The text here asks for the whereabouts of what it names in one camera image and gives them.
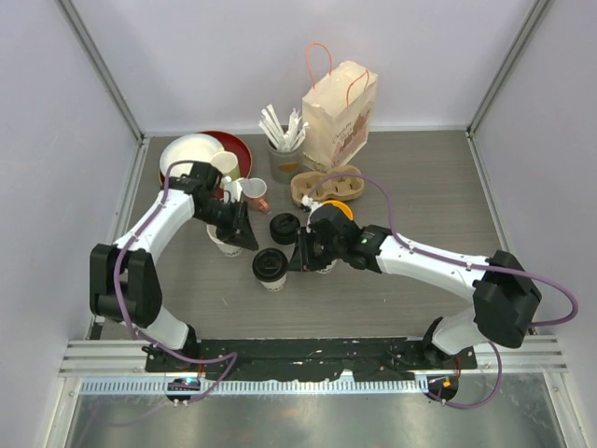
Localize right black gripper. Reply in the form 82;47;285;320
289;226;345;272

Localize orange bowl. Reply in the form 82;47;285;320
322;200;354;220

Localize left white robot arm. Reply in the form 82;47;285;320
90;160;258;372

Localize aluminium front rail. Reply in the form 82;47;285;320
79;375;428;396

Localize red round tray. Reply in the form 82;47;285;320
159;131;253;183

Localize white paper cup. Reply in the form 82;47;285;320
260;274;287;292
316;260;337;274

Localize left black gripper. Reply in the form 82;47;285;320
195;198;258;251

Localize paper takeout bag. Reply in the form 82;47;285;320
302;58;378;172

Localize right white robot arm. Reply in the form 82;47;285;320
288;204;542;369

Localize green cup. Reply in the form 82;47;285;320
210;150;241;180

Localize pink mug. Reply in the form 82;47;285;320
241;177;270;214

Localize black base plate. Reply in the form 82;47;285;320
144;337;478;383

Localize stack of black lids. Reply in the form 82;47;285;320
270;213;300;245

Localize white paper plate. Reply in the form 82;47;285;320
160;133;224;177

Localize stack of white paper cups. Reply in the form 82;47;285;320
206;224;243;257

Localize wrapped white straws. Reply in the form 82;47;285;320
258;105;310;153

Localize cardboard cup carrier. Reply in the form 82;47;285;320
290;165;365;206

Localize grey straw holder cup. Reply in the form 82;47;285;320
268;140;304;184

